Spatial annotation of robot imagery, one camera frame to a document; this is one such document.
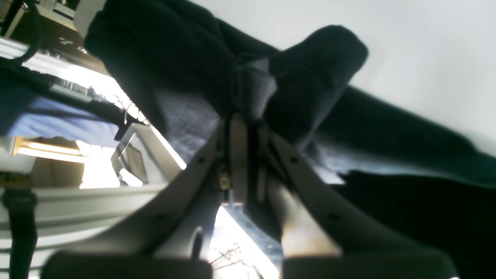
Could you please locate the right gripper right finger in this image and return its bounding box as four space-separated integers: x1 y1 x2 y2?
256 125 458 279

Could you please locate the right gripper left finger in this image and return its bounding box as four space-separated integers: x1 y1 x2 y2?
41 114 248 279

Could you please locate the black T-shirt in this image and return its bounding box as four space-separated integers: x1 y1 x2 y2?
74 0 495 279

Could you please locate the blue electronics box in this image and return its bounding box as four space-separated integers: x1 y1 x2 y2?
0 84 118 148

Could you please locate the aluminium frame post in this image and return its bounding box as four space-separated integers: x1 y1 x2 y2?
0 122 186 252

